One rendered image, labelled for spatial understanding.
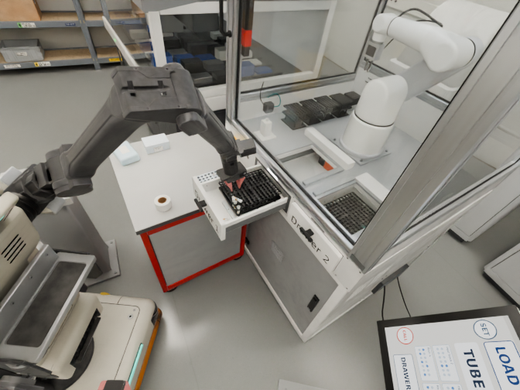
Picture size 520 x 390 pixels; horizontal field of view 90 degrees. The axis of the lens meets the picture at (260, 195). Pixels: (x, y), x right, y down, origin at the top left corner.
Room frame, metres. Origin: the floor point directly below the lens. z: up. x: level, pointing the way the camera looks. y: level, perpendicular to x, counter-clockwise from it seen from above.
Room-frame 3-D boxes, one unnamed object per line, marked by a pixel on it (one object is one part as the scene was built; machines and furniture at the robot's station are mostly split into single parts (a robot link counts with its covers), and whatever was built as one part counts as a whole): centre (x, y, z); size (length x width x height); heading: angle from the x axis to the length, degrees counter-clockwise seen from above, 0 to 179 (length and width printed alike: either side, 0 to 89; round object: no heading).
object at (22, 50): (3.33, 3.31, 0.22); 0.40 x 0.30 x 0.17; 123
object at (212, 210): (0.68, 0.21, 0.87); 0.29 x 0.02 x 0.11; 38
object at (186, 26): (2.43, 0.74, 1.13); 1.78 x 1.14 x 0.45; 38
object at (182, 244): (1.01, 0.45, 0.38); 0.62 x 0.58 x 0.76; 38
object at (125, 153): (1.04, 0.75, 0.78); 0.15 x 0.10 x 0.04; 48
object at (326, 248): (0.62, -0.23, 0.87); 0.29 x 0.02 x 0.11; 38
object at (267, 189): (0.80, 0.05, 0.87); 0.22 x 0.18 x 0.06; 128
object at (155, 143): (1.15, 0.62, 0.79); 0.13 x 0.09 x 0.05; 127
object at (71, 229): (0.75, 1.04, 0.38); 0.30 x 0.30 x 0.76; 33
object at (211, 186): (0.81, 0.04, 0.86); 0.40 x 0.26 x 0.06; 128
